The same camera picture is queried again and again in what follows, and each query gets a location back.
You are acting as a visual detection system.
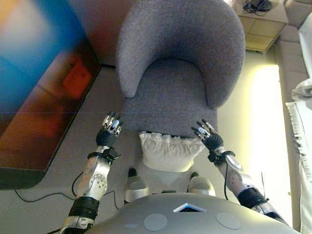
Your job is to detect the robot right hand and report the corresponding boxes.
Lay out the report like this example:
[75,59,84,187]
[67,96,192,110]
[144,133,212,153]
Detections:
[191,118,224,151]

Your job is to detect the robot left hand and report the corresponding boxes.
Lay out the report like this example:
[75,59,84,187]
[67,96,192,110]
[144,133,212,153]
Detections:
[95,111,124,147]

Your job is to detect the white fringed cushion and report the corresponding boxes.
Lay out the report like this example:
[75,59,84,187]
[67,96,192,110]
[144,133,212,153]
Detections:
[138,131,205,173]

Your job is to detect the beige sofa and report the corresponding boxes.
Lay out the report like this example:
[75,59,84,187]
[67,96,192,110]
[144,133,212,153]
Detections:
[275,0,312,98]

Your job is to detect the silver robot right leg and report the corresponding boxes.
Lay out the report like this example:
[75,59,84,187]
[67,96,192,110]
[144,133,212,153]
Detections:
[187,172,216,197]

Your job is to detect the grey robot torso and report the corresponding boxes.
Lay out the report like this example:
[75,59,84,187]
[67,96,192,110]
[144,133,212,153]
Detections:
[85,192,300,234]

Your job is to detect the white fringed throw blanket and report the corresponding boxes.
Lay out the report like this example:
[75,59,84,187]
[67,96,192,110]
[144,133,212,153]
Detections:
[285,101,312,234]

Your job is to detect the grey fabric armchair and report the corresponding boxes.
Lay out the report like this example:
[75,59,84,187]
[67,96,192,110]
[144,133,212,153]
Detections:
[116,0,246,141]

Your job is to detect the beige cube shelf box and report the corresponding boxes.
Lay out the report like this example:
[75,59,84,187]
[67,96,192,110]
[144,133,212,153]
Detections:
[231,0,290,53]

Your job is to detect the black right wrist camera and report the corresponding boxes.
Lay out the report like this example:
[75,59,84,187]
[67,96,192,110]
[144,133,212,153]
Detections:
[208,150,221,167]

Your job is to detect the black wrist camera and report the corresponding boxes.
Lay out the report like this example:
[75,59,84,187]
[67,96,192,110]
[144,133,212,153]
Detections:
[208,150,221,167]
[104,147,121,162]

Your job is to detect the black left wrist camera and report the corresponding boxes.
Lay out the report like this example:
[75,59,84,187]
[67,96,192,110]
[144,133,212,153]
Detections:
[104,147,121,162]

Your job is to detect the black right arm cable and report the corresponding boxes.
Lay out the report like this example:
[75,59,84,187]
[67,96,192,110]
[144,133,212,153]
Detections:
[223,159,232,201]

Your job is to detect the black floor cable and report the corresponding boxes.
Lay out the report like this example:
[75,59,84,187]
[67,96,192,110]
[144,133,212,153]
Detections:
[14,189,117,209]

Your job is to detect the black stand with cables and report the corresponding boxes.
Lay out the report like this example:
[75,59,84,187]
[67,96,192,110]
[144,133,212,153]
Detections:
[242,0,273,17]

